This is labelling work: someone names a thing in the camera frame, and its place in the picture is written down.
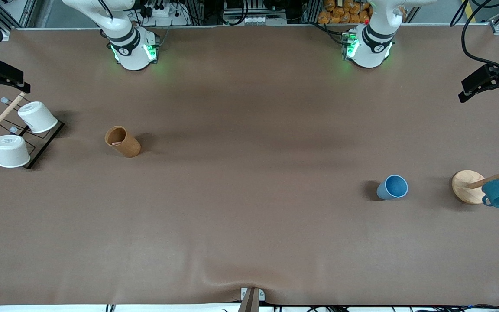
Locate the blue cup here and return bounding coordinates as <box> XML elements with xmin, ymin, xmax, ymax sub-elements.
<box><xmin>376</xmin><ymin>175</ymin><xmax>409</xmax><ymax>201</ymax></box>

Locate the white power strip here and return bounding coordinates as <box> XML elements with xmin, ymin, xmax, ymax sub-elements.
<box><xmin>143</xmin><ymin>3</ymin><xmax>181</xmax><ymax>20</ymax></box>

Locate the brown cork cylinder holder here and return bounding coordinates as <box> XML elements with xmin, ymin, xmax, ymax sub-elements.
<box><xmin>104</xmin><ymin>126</ymin><xmax>141</xmax><ymax>158</ymax></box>

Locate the white cup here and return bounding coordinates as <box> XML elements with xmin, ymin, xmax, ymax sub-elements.
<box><xmin>0</xmin><ymin>134</ymin><xmax>31</xmax><ymax>169</ymax></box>
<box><xmin>17</xmin><ymin>101</ymin><xmax>58</xmax><ymax>134</ymax></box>

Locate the wooden mug tree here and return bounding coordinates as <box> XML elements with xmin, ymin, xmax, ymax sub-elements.
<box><xmin>451</xmin><ymin>155</ymin><xmax>499</xmax><ymax>205</ymax></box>

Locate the pile of bread rolls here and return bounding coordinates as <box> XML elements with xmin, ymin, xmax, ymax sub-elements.
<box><xmin>318</xmin><ymin>0</ymin><xmax>372</xmax><ymax>25</ymax></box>

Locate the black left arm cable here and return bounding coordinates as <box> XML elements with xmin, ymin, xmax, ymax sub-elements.
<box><xmin>449</xmin><ymin>0</ymin><xmax>499</xmax><ymax>70</ymax></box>

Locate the white connector block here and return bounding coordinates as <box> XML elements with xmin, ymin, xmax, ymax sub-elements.
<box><xmin>224</xmin><ymin>15</ymin><xmax>287</xmax><ymax>26</ymax></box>

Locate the brown table cloth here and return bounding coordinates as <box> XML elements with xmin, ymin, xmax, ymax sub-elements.
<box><xmin>0</xmin><ymin>24</ymin><xmax>499</xmax><ymax>306</ymax></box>

